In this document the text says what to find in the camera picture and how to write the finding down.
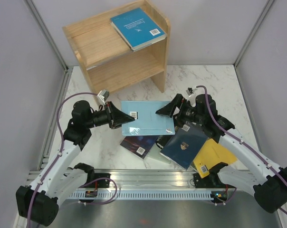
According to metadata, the white slotted cable duct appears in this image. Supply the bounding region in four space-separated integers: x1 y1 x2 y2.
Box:
68 190 213 200

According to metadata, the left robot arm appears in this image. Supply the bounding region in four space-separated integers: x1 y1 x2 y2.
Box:
16 100 135 226

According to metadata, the yellow book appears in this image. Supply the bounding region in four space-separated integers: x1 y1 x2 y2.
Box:
193 139 237 178

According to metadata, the wooden two-tier shelf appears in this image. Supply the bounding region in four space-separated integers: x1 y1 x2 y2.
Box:
62 0 171 106

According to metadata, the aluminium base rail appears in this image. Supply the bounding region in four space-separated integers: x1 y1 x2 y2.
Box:
27 169 283 190

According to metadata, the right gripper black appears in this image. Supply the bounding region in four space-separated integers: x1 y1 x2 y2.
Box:
156 93 205 128

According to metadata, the left aluminium frame post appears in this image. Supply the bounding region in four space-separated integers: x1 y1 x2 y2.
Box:
23 0 70 72

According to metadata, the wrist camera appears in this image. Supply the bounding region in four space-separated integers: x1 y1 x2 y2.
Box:
97 89 110 105
186 87 197 97

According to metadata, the right aluminium frame post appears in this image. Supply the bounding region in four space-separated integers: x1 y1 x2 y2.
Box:
233 0 276 68

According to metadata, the black book white lettering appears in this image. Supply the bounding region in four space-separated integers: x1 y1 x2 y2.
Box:
155 135 173 149

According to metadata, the light blue book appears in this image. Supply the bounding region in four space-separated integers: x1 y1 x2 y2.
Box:
121 101 175 136

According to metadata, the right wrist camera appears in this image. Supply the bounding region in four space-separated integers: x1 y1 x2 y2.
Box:
186 87 197 97

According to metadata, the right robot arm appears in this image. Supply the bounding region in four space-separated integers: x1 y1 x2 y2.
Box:
155 94 287 213

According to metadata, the aluminium frame post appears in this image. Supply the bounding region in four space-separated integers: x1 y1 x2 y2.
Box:
233 0 276 68
23 0 70 72

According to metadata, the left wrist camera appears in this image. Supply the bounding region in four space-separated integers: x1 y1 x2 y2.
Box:
97 89 110 105

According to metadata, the bright blue book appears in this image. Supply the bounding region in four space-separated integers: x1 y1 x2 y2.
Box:
110 8 167 51

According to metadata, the dark purple galaxy book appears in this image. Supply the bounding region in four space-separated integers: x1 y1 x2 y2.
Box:
120 135 159 159

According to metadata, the navy blue crest book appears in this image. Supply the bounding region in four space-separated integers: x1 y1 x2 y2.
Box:
160 123 208 170

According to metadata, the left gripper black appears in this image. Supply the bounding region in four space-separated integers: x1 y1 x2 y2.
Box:
85 101 134 129

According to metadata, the pale green thin file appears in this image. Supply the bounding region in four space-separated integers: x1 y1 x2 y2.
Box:
147 136 171 164

